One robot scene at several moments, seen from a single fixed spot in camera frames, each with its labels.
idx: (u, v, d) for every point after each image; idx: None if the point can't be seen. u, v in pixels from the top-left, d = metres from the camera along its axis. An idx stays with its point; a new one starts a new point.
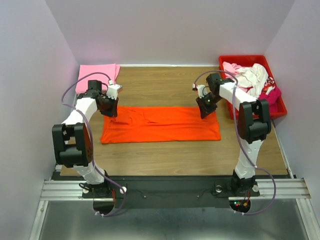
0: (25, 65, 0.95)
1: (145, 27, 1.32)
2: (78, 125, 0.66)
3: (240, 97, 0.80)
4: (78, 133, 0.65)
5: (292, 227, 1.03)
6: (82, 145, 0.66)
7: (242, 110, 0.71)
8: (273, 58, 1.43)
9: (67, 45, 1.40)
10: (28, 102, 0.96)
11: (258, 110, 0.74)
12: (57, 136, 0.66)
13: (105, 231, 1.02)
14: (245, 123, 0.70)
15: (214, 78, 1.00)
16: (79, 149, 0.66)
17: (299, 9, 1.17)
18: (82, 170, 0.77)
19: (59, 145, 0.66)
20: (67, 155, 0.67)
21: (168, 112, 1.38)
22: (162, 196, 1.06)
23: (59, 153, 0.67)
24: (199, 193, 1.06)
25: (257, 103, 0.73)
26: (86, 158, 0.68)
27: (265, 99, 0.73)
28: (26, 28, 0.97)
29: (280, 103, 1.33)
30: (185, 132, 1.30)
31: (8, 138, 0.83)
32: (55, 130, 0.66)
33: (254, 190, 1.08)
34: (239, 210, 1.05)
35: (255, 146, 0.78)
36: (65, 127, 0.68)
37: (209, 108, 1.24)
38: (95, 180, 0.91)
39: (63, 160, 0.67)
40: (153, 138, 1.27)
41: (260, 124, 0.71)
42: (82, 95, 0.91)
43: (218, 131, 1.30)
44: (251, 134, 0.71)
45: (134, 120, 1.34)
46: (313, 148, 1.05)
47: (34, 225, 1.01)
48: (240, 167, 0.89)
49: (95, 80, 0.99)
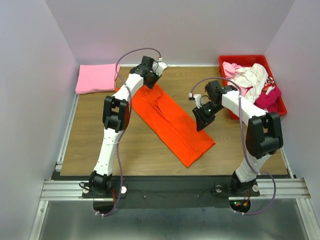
0: (25, 64, 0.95)
1: (145, 27, 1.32)
2: (124, 102, 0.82)
3: (247, 111, 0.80)
4: (122, 107, 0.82)
5: (292, 227, 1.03)
6: (122, 116, 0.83)
7: (252, 126, 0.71)
8: (273, 58, 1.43)
9: (67, 45, 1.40)
10: (27, 102, 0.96)
11: (268, 124, 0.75)
12: (107, 105, 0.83)
13: (105, 231, 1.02)
14: (257, 139, 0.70)
15: (214, 86, 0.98)
16: (120, 119, 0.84)
17: (299, 9, 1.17)
18: (107, 137, 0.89)
19: (107, 110, 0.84)
20: (110, 119, 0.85)
21: (182, 118, 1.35)
22: (162, 196, 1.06)
23: (105, 117, 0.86)
24: (199, 193, 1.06)
25: (267, 117, 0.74)
26: (122, 126, 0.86)
27: (275, 113, 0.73)
28: (26, 28, 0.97)
29: (280, 103, 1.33)
30: (174, 146, 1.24)
31: (7, 138, 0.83)
32: (107, 100, 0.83)
33: (254, 190, 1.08)
34: (239, 209, 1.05)
35: (262, 160, 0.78)
36: (114, 99, 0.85)
37: (208, 118, 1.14)
38: (103, 167, 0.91)
39: (106, 123, 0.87)
40: (150, 122, 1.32)
41: (271, 139, 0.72)
42: (134, 70, 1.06)
43: (194, 159, 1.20)
44: (263, 150, 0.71)
45: (149, 96, 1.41)
46: (313, 148, 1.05)
47: (34, 225, 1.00)
48: (243, 171, 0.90)
49: (149, 57, 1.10)
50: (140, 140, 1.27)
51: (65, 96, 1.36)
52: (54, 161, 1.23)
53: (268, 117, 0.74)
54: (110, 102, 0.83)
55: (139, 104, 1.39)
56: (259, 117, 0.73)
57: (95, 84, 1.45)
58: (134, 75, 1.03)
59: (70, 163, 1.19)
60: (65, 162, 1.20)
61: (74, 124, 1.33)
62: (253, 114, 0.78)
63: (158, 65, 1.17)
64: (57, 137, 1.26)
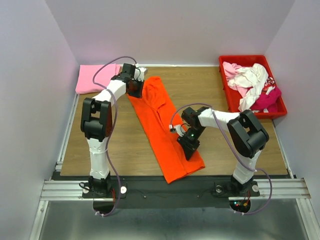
0: (25, 65, 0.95)
1: (145, 27, 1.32)
2: (105, 102, 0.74)
3: (224, 118, 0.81)
4: (103, 110, 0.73)
5: (292, 227, 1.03)
6: (104, 120, 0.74)
7: (233, 128, 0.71)
8: (273, 58, 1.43)
9: (67, 45, 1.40)
10: (28, 102, 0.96)
11: (246, 123, 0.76)
12: (87, 107, 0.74)
13: (105, 231, 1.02)
14: (243, 140, 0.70)
15: (189, 112, 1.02)
16: (101, 123, 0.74)
17: (299, 9, 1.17)
18: (93, 147, 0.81)
19: (86, 115, 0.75)
20: (90, 126, 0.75)
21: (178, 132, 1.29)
22: (162, 196, 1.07)
23: (84, 122, 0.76)
24: (199, 193, 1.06)
25: (242, 117, 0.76)
26: (104, 133, 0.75)
27: (247, 110, 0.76)
28: (26, 29, 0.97)
29: (280, 103, 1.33)
30: (164, 158, 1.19)
31: (8, 139, 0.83)
32: (86, 102, 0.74)
33: (254, 190, 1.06)
34: (239, 210, 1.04)
35: (255, 157, 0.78)
36: (94, 101, 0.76)
37: (194, 143, 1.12)
38: (97, 172, 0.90)
39: (86, 129, 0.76)
40: (146, 127, 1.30)
41: (256, 135, 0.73)
42: (116, 77, 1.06)
43: (177, 177, 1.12)
44: (253, 148, 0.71)
45: (154, 102, 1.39)
46: (313, 148, 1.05)
47: (34, 225, 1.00)
48: (241, 174, 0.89)
49: (130, 64, 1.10)
50: (140, 141, 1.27)
51: (65, 96, 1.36)
52: (54, 160, 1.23)
53: (243, 116, 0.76)
54: (90, 103, 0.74)
55: (141, 107, 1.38)
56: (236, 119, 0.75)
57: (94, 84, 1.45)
58: (116, 81, 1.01)
59: (69, 163, 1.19)
60: (65, 162, 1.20)
61: (74, 124, 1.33)
62: (229, 118, 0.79)
63: (138, 71, 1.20)
64: (57, 137, 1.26)
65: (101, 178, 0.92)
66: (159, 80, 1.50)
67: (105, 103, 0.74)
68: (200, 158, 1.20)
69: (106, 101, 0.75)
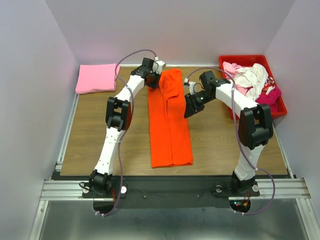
0: (25, 65, 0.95)
1: (145, 27, 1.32)
2: (126, 103, 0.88)
3: (240, 103, 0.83)
4: (124, 109, 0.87)
5: (292, 227, 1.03)
6: (124, 117, 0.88)
7: (244, 117, 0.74)
8: (273, 58, 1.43)
9: (67, 45, 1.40)
10: (28, 102, 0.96)
11: (259, 115, 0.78)
12: (110, 105, 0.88)
13: (105, 231, 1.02)
14: (248, 131, 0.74)
15: (208, 77, 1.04)
16: (122, 119, 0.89)
17: (299, 9, 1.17)
18: (109, 136, 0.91)
19: (110, 110, 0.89)
20: (113, 119, 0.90)
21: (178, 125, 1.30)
22: (162, 196, 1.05)
23: (108, 117, 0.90)
24: (199, 193, 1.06)
25: (258, 108, 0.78)
26: (124, 126, 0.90)
27: (266, 104, 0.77)
28: (26, 28, 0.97)
29: (280, 103, 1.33)
30: (158, 151, 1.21)
31: (7, 139, 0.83)
32: (110, 101, 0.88)
33: (254, 190, 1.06)
34: (239, 210, 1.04)
35: (256, 151, 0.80)
36: (117, 100, 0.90)
37: (198, 107, 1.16)
38: (104, 165, 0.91)
39: (109, 122, 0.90)
40: (151, 112, 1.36)
41: (262, 130, 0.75)
42: (135, 72, 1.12)
43: (162, 165, 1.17)
44: (254, 140, 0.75)
45: (167, 91, 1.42)
46: (313, 148, 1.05)
47: (34, 225, 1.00)
48: (240, 169, 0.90)
49: (149, 59, 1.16)
50: (140, 140, 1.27)
51: (65, 96, 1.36)
52: (54, 160, 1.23)
53: (259, 108, 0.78)
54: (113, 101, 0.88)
55: (154, 92, 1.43)
56: (251, 109, 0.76)
57: (95, 84, 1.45)
58: (135, 77, 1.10)
59: (69, 163, 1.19)
60: (65, 162, 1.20)
61: (74, 124, 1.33)
62: (246, 105, 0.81)
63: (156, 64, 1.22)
64: (57, 137, 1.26)
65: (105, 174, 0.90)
66: (179, 73, 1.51)
67: (126, 103, 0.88)
68: (192, 156, 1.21)
69: (126, 101, 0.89)
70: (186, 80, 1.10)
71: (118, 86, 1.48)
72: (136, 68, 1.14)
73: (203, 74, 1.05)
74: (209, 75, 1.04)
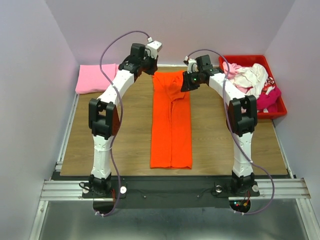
0: (25, 65, 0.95)
1: (145, 27, 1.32)
2: (111, 105, 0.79)
3: (230, 93, 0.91)
4: (109, 112, 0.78)
5: (292, 227, 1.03)
6: (109, 121, 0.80)
7: (232, 107, 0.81)
8: (273, 58, 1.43)
9: (67, 45, 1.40)
10: (27, 102, 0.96)
11: (246, 105, 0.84)
12: (92, 108, 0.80)
13: (105, 230, 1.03)
14: (235, 119, 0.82)
15: (204, 61, 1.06)
16: (107, 124, 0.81)
17: (299, 9, 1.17)
18: (98, 144, 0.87)
19: (92, 115, 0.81)
20: (97, 125, 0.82)
21: (181, 127, 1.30)
22: (162, 196, 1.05)
23: (92, 122, 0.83)
24: (199, 193, 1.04)
25: (245, 99, 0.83)
26: (110, 131, 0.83)
27: (253, 96, 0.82)
28: (25, 28, 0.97)
29: (280, 103, 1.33)
30: (157, 152, 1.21)
31: (7, 139, 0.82)
32: (91, 104, 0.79)
33: (254, 190, 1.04)
34: (239, 210, 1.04)
35: (246, 140, 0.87)
36: (100, 101, 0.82)
37: (192, 86, 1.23)
38: (99, 171, 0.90)
39: (94, 127, 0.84)
40: (155, 112, 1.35)
41: (248, 119, 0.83)
42: (124, 66, 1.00)
43: (160, 166, 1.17)
44: (240, 128, 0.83)
45: (174, 93, 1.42)
46: (313, 148, 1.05)
47: (34, 225, 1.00)
48: (237, 164, 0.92)
49: (139, 46, 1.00)
50: (140, 141, 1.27)
51: (65, 96, 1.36)
52: (54, 160, 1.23)
53: (247, 99, 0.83)
54: (96, 104, 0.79)
55: (161, 93, 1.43)
56: (239, 100, 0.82)
57: (95, 84, 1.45)
58: (123, 72, 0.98)
59: (69, 163, 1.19)
60: (65, 162, 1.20)
61: (74, 124, 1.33)
62: (235, 96, 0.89)
63: (149, 49, 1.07)
64: (57, 137, 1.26)
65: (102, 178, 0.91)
66: None
67: (110, 105, 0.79)
68: (191, 159, 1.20)
69: (111, 103, 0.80)
70: (186, 57, 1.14)
71: None
72: (125, 60, 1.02)
73: (199, 59, 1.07)
74: (205, 60, 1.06)
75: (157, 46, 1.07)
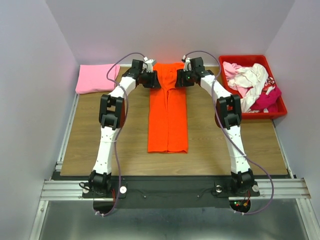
0: (25, 65, 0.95)
1: (145, 27, 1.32)
2: (120, 99, 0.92)
3: (218, 92, 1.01)
4: (119, 105, 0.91)
5: (292, 227, 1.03)
6: (119, 113, 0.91)
7: (219, 104, 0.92)
8: (273, 58, 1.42)
9: (67, 45, 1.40)
10: (27, 102, 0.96)
11: (231, 103, 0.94)
12: (103, 103, 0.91)
13: (106, 230, 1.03)
14: (222, 115, 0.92)
15: (197, 63, 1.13)
16: (116, 116, 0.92)
17: (299, 9, 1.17)
18: (105, 135, 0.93)
19: (103, 109, 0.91)
20: (106, 118, 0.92)
21: (179, 126, 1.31)
22: (162, 196, 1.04)
23: (102, 115, 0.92)
24: (199, 193, 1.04)
25: (231, 98, 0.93)
26: (119, 123, 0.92)
27: (237, 95, 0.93)
28: (25, 28, 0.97)
29: (280, 103, 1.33)
30: (154, 140, 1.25)
31: (7, 139, 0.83)
32: (103, 98, 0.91)
33: (254, 190, 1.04)
34: (239, 209, 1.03)
35: (235, 132, 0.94)
36: (110, 97, 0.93)
37: (185, 83, 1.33)
38: (101, 165, 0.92)
39: (103, 120, 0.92)
40: (152, 107, 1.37)
41: (233, 115, 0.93)
42: (127, 73, 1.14)
43: (158, 149, 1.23)
44: (227, 123, 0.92)
45: (169, 82, 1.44)
46: (313, 148, 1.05)
47: (34, 225, 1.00)
48: (232, 160, 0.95)
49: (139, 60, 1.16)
50: (140, 140, 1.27)
51: (65, 96, 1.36)
52: (54, 161, 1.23)
53: (232, 97, 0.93)
54: (106, 99, 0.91)
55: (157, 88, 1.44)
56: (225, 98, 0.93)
57: (94, 84, 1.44)
58: (127, 78, 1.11)
59: (70, 164, 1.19)
60: (65, 162, 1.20)
61: (74, 124, 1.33)
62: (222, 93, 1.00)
63: (146, 63, 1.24)
64: (57, 137, 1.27)
65: (103, 175, 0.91)
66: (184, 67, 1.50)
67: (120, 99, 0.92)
68: (188, 144, 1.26)
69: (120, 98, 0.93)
70: (183, 56, 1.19)
71: None
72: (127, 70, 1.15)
73: (192, 60, 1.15)
74: (197, 62, 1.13)
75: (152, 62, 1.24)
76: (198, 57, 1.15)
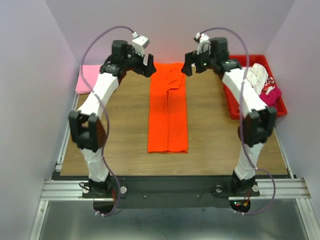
0: (25, 65, 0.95)
1: (145, 27, 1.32)
2: (94, 117, 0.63)
3: (248, 100, 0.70)
4: (91, 125, 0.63)
5: (292, 227, 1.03)
6: (94, 134, 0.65)
7: (250, 119, 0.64)
8: (273, 58, 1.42)
9: (67, 45, 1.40)
10: (27, 101, 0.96)
11: (264, 116, 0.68)
12: (72, 122, 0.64)
13: (105, 230, 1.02)
14: (251, 132, 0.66)
15: (220, 48, 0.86)
16: (92, 137, 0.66)
17: (299, 8, 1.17)
18: (88, 156, 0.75)
19: (74, 130, 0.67)
20: (81, 139, 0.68)
21: (179, 126, 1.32)
22: (162, 196, 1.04)
23: (75, 135, 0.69)
24: (199, 193, 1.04)
25: (264, 109, 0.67)
26: (98, 144, 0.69)
27: (274, 107, 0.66)
28: (26, 28, 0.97)
29: (280, 103, 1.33)
30: (154, 140, 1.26)
31: (8, 138, 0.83)
32: (70, 117, 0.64)
33: (254, 190, 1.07)
34: (239, 209, 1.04)
35: (256, 150, 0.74)
36: (81, 113, 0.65)
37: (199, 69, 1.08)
38: (96, 176, 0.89)
39: (78, 141, 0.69)
40: (152, 107, 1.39)
41: (263, 132, 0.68)
42: (105, 68, 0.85)
43: (158, 149, 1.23)
44: (254, 142, 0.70)
45: (169, 83, 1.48)
46: (313, 148, 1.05)
47: (34, 225, 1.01)
48: (240, 168, 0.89)
49: (120, 44, 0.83)
50: (140, 140, 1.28)
51: (65, 97, 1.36)
52: (54, 161, 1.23)
53: (266, 109, 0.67)
54: (75, 117, 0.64)
55: (158, 89, 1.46)
56: (256, 111, 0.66)
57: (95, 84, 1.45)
58: (106, 75, 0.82)
59: (70, 164, 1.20)
60: (65, 162, 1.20)
61: None
62: (254, 104, 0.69)
63: (134, 44, 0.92)
64: (57, 137, 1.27)
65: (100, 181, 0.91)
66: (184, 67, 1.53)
67: (93, 118, 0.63)
68: (188, 143, 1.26)
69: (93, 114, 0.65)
70: (197, 35, 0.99)
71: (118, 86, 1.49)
72: (106, 63, 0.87)
73: (214, 42, 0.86)
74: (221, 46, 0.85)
75: (143, 42, 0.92)
76: (222, 38, 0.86)
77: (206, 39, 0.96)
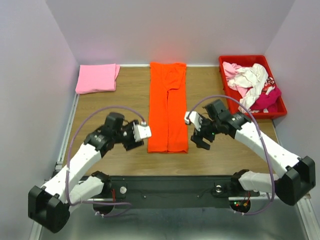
0: (24, 65, 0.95)
1: (145, 27, 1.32)
2: (54, 200, 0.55)
3: (278, 158, 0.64)
4: (50, 208, 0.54)
5: (292, 227, 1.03)
6: (51, 218, 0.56)
7: (290, 182, 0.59)
8: (273, 58, 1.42)
9: (66, 45, 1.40)
10: (27, 101, 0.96)
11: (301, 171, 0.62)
12: (31, 200, 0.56)
13: (106, 231, 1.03)
14: (294, 194, 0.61)
15: (219, 108, 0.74)
16: (48, 219, 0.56)
17: (299, 9, 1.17)
18: None
19: (31, 208, 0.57)
20: (36, 219, 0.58)
21: (179, 125, 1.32)
22: (162, 196, 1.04)
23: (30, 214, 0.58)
24: (199, 193, 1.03)
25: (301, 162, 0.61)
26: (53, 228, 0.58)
27: (309, 158, 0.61)
28: (25, 27, 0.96)
29: (280, 103, 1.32)
30: (153, 140, 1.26)
31: (7, 138, 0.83)
32: (31, 194, 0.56)
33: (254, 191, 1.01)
34: (239, 210, 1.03)
35: None
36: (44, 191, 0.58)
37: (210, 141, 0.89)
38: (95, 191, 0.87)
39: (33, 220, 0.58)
40: (152, 107, 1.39)
41: (305, 188, 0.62)
42: (91, 138, 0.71)
43: (157, 150, 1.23)
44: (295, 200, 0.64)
45: (169, 83, 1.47)
46: (313, 148, 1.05)
47: (34, 225, 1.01)
48: (248, 182, 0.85)
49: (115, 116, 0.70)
50: None
51: (64, 97, 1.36)
52: (54, 161, 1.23)
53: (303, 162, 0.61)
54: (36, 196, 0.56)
55: (158, 88, 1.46)
56: (294, 169, 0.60)
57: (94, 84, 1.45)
58: (87, 148, 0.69)
59: None
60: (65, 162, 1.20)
61: None
62: (286, 161, 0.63)
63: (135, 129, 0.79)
64: (57, 137, 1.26)
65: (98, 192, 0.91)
66: (184, 67, 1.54)
67: (54, 198, 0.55)
68: (188, 144, 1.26)
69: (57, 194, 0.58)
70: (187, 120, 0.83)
71: (118, 86, 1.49)
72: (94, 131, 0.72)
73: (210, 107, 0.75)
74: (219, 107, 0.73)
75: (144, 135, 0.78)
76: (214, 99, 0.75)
77: (195, 116, 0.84)
